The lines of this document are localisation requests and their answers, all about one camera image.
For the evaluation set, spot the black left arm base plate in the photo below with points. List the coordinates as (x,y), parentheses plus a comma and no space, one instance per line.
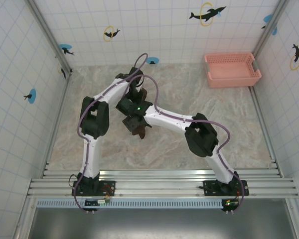
(109,189)

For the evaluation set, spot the grey metal sheet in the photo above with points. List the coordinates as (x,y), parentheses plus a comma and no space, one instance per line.
(164,224)

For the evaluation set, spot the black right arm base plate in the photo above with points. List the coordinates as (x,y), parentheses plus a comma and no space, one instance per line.
(209,188)

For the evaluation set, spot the pink plastic basket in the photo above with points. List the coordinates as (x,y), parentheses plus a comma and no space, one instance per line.
(229,82)

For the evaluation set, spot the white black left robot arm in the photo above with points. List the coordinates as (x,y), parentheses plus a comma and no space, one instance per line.
(89,154)

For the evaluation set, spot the blue shape corner sticker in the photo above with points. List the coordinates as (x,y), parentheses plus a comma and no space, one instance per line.
(267,18)

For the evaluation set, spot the aluminium mounting rail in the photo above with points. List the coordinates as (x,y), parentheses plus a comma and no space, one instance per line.
(152,184)

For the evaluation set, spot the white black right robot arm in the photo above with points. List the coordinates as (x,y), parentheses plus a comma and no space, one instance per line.
(164,119)

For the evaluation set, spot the small fish blue oval sticker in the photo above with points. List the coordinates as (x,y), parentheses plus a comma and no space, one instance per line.
(153,61)

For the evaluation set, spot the aluminium frame post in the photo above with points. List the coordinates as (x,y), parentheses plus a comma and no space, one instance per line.
(49,37)
(270,28)

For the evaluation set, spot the diver blue circle sticker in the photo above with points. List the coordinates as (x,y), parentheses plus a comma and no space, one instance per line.
(32,95)

